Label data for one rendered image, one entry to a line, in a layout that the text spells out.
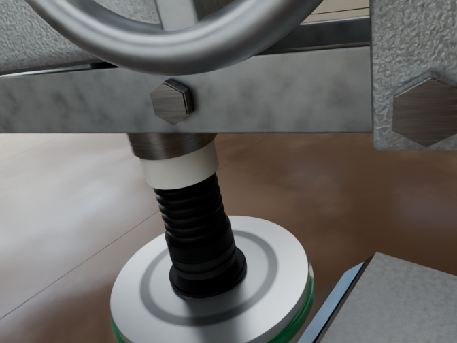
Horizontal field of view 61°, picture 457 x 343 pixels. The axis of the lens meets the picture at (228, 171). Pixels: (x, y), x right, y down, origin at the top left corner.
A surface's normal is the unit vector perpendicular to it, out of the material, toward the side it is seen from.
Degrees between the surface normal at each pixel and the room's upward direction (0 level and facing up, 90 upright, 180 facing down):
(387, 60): 90
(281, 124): 90
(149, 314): 0
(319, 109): 90
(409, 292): 0
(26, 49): 90
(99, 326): 0
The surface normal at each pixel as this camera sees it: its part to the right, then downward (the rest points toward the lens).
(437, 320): -0.18, -0.89
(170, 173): -0.09, 0.45
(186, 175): 0.29, 0.37
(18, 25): -0.37, 0.47
